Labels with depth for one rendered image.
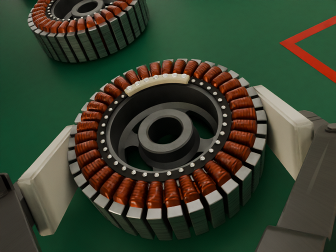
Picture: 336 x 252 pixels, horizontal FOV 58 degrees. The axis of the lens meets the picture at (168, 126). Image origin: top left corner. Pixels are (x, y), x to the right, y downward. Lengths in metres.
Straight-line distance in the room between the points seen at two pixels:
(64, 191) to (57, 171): 0.01
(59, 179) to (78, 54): 0.15
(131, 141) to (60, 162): 0.05
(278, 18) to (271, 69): 0.07
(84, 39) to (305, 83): 0.18
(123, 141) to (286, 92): 0.12
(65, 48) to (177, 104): 0.12
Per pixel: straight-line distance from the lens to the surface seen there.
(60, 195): 0.16
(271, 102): 0.16
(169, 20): 0.32
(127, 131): 0.20
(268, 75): 0.24
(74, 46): 0.28
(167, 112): 0.18
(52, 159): 0.16
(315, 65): 0.25
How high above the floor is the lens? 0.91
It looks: 49 degrees down
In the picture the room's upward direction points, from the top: 17 degrees counter-clockwise
